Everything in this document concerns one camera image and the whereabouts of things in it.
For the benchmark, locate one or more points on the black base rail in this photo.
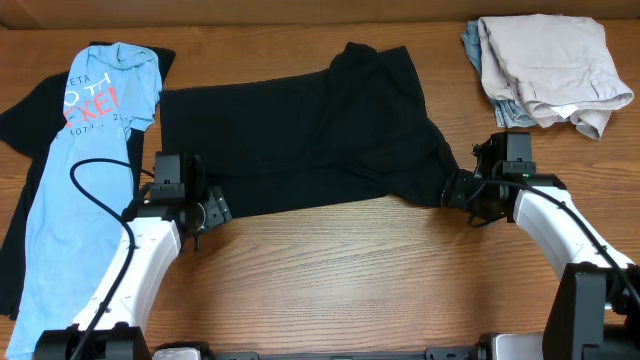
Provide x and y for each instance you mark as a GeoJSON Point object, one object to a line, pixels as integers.
{"type": "Point", "coordinates": [340, 356]}

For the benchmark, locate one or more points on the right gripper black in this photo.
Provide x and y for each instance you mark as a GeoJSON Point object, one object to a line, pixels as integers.
{"type": "Point", "coordinates": [455, 189]}

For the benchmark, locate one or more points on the light blue t-shirt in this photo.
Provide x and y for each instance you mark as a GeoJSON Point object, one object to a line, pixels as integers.
{"type": "Point", "coordinates": [71, 234]}

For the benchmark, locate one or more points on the folded blue jeans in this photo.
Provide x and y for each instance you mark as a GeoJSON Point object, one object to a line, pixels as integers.
{"type": "Point", "coordinates": [507, 113]}

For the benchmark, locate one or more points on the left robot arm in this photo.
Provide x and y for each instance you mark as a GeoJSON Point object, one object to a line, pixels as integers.
{"type": "Point", "coordinates": [177, 205]}

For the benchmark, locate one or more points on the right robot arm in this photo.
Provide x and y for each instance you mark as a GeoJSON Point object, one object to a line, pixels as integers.
{"type": "Point", "coordinates": [595, 313]}

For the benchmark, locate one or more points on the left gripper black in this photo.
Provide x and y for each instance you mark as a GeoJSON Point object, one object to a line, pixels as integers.
{"type": "Point", "coordinates": [216, 210]}

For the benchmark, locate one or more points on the beige folded shorts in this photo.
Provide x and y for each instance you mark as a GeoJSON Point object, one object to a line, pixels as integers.
{"type": "Point", "coordinates": [555, 68]}

